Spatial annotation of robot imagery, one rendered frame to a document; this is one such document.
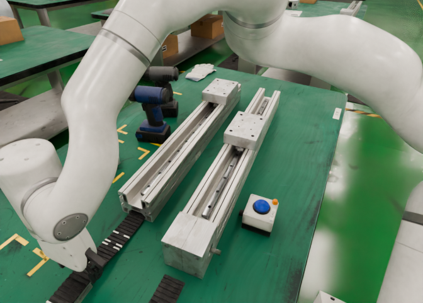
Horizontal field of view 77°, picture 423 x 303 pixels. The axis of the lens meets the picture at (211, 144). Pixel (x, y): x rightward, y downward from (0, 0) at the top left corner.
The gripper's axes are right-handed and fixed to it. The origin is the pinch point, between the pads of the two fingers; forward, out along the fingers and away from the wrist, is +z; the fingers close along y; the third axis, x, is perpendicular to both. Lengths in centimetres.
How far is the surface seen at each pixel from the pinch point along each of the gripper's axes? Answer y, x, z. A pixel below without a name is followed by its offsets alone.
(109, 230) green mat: -4.2, 12.7, 6.0
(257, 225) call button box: 32.4, 27.4, 2.6
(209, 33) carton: -130, 381, 54
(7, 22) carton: -180, 119, -8
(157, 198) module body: 5.1, 23.0, -0.1
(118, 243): 1.1, 9.8, 4.7
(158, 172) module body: -0.6, 32.5, 0.3
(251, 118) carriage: 19, 64, -7
